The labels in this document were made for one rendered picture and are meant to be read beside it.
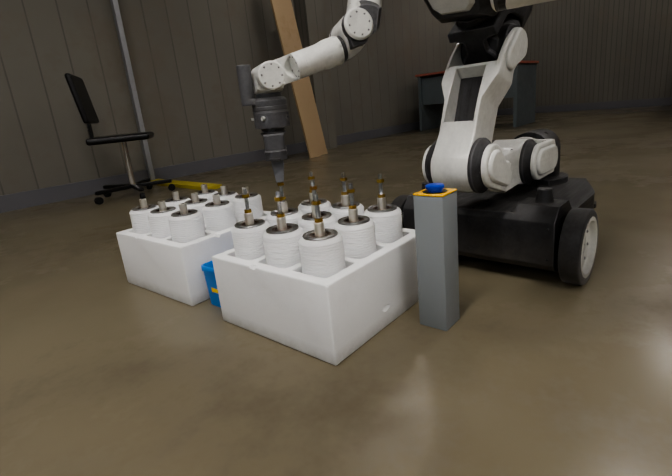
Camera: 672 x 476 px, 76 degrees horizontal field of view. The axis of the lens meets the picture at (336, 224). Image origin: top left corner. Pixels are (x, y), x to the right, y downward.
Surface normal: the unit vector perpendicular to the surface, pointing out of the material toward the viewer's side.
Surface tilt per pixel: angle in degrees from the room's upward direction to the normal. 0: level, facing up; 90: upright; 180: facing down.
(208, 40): 90
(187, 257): 90
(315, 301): 90
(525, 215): 45
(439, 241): 90
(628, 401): 0
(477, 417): 0
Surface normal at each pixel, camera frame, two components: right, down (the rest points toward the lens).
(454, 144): -0.60, -0.35
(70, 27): 0.73, 0.11
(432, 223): -0.64, 0.26
